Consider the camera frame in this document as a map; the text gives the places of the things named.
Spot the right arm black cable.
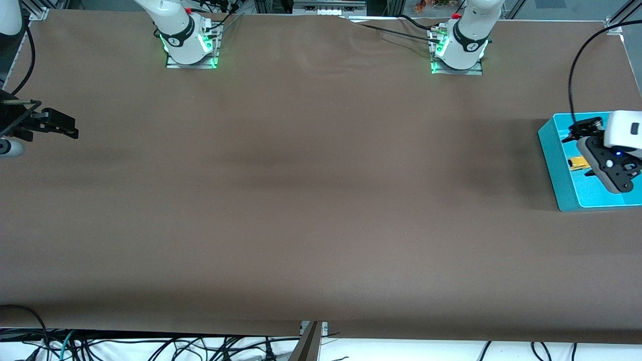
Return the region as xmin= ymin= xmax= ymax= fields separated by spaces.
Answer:
xmin=9 ymin=26 xmax=36 ymax=96

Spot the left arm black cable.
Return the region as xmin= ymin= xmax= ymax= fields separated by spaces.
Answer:
xmin=568 ymin=20 xmax=642 ymax=127

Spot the teal floor cable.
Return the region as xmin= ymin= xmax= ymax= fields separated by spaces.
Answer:
xmin=59 ymin=330 xmax=76 ymax=361

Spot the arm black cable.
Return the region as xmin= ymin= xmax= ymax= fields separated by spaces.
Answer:
xmin=9 ymin=26 xmax=36 ymax=96
xmin=568 ymin=20 xmax=642 ymax=127

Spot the teal plastic bin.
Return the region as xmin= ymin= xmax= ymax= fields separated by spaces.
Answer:
xmin=538 ymin=112 xmax=642 ymax=213

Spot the long black base cable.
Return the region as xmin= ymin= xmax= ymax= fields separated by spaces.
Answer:
xmin=339 ymin=15 xmax=442 ymax=46

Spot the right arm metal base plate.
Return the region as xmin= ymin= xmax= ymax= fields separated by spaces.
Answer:
xmin=166 ymin=23 xmax=220 ymax=70

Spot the black floor cable loop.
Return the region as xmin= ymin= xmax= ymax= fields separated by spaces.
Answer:
xmin=0 ymin=304 xmax=51 ymax=346

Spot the orange background object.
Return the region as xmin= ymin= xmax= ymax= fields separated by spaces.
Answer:
xmin=414 ymin=0 xmax=462 ymax=13

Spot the white power strip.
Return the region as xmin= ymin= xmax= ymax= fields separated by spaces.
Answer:
xmin=293 ymin=0 xmax=367 ymax=16

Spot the aluminium table leg beam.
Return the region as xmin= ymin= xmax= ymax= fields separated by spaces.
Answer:
xmin=288 ymin=321 xmax=323 ymax=361

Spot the short black base cable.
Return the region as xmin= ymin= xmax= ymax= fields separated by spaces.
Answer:
xmin=399 ymin=14 xmax=437 ymax=33

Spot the brown table cover sheet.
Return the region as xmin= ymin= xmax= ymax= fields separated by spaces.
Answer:
xmin=0 ymin=9 xmax=642 ymax=345

